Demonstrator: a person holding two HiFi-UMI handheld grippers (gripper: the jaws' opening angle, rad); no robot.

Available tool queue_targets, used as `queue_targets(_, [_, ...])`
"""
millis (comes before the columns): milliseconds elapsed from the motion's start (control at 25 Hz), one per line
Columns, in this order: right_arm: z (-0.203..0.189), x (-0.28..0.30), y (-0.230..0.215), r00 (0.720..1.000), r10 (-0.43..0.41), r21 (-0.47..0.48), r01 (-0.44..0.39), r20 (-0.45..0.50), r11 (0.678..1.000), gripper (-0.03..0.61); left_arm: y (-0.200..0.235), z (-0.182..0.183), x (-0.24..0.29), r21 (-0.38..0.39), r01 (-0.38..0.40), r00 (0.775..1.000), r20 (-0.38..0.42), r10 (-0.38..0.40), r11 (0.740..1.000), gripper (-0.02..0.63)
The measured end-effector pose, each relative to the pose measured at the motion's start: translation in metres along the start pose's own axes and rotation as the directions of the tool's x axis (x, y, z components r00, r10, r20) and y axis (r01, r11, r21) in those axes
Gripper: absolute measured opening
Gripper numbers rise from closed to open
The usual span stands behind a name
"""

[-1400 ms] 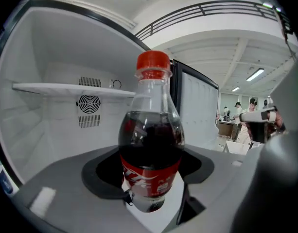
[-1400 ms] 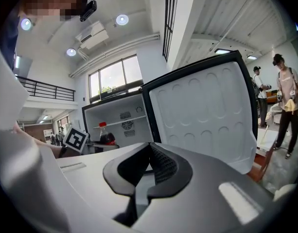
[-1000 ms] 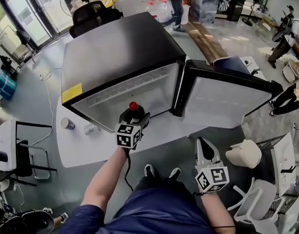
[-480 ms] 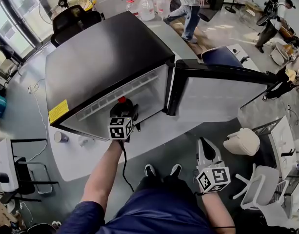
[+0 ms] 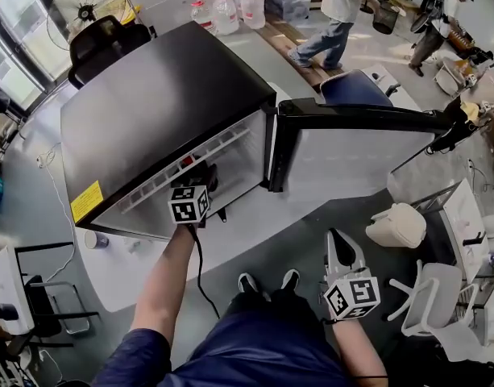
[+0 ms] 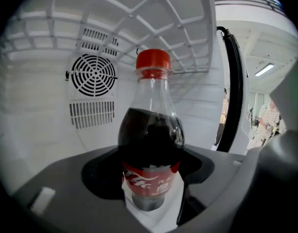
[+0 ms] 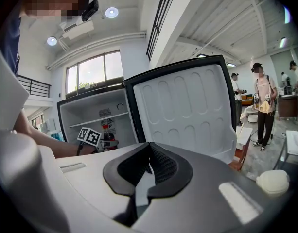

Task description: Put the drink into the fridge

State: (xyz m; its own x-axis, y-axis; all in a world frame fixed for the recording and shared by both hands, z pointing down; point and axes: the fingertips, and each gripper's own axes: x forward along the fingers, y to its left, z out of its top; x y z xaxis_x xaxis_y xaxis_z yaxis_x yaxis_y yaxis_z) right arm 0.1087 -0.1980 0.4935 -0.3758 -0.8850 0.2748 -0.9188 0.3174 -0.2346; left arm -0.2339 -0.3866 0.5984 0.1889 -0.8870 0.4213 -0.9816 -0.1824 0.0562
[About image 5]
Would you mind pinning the person's dark trousers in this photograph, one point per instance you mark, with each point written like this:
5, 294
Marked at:
271, 305

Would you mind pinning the person's right forearm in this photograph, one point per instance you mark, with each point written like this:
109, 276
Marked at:
359, 349

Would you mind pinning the black mini fridge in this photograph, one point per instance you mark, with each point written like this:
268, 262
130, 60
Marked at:
150, 103

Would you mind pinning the person's left shoe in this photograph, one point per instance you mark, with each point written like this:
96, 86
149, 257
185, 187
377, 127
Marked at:
248, 282

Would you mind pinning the black mesh basket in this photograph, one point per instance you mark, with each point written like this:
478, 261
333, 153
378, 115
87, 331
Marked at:
385, 20

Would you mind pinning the person's left forearm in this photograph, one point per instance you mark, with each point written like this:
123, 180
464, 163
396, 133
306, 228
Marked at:
162, 280

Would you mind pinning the person's right shoe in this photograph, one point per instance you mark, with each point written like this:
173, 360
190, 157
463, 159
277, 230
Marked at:
291, 278

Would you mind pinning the person's navy shirt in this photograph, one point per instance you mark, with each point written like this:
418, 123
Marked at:
250, 349

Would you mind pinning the white box appliance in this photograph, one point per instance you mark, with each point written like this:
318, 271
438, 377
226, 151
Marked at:
7, 284

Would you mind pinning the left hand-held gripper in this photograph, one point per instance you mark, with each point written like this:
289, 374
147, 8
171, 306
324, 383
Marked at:
186, 208

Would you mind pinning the blue chair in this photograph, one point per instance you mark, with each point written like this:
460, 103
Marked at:
357, 89

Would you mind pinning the person's shoe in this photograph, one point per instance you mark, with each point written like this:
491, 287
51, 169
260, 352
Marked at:
291, 278
248, 282

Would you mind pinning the wooden bench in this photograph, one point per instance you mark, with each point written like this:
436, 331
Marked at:
283, 38

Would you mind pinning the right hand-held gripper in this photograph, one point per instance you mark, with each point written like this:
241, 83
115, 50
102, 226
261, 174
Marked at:
351, 296

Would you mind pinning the large metal floor fan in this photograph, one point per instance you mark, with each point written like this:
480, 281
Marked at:
85, 12

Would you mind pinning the blue paper cup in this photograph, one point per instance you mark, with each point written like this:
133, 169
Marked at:
94, 239

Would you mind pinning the yellow cloth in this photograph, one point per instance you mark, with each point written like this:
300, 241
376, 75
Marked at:
471, 109

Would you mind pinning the beige trash bin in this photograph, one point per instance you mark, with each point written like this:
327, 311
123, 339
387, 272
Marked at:
399, 226

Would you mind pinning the black frame chair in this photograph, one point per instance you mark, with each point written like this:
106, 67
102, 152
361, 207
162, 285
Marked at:
45, 309

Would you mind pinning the large glass window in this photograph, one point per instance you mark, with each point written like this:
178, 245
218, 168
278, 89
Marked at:
13, 47

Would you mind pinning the white office chair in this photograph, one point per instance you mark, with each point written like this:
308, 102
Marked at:
436, 292

